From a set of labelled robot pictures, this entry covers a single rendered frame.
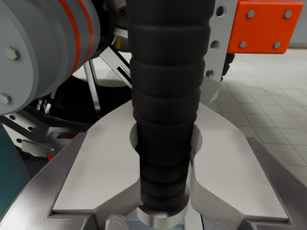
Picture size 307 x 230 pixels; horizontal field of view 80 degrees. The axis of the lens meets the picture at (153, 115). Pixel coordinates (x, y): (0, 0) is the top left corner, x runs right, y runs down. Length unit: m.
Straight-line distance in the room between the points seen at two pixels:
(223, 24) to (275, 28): 0.07
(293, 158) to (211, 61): 1.29
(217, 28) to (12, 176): 0.41
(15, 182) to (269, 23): 0.48
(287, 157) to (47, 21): 1.48
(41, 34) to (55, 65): 0.04
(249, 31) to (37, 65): 0.27
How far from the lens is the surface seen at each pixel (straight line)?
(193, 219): 0.93
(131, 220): 0.76
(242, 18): 0.32
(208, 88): 0.33
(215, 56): 0.32
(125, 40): 0.82
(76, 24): 0.26
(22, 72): 0.20
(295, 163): 1.51
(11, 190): 0.42
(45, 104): 0.55
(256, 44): 0.33
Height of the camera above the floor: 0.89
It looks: 33 degrees down
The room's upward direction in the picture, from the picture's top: straight up
